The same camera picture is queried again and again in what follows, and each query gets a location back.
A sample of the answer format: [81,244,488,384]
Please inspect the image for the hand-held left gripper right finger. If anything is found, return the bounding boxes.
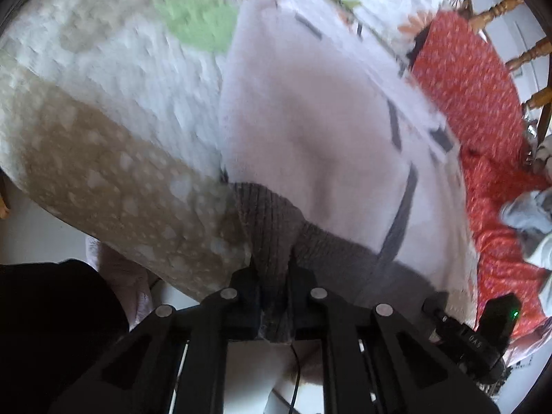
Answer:
[286,266,497,414]

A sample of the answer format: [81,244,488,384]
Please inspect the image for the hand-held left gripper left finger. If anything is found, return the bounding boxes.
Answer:
[47,266,263,414]

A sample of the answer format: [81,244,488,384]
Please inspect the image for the white fleece garment grey trim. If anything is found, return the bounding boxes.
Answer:
[218,0,480,346]

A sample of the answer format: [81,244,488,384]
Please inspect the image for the pink cloth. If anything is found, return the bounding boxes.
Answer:
[85,235,155,333]

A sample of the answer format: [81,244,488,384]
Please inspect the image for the light grey cloth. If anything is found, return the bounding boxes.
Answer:
[499,190,552,268]

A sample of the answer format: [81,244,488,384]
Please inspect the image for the person's dark pants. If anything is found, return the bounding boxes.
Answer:
[0,259,131,414]

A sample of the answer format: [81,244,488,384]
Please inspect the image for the white printed blanket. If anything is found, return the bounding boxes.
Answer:
[0,0,473,305]

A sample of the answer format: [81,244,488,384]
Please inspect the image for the red patterned cloth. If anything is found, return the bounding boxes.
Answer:
[407,11,552,341]

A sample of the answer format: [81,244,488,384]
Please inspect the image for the wooden chair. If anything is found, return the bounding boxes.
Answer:
[444,0,552,147]

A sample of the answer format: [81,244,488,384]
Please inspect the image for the black cable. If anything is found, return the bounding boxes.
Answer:
[289,343,303,413]

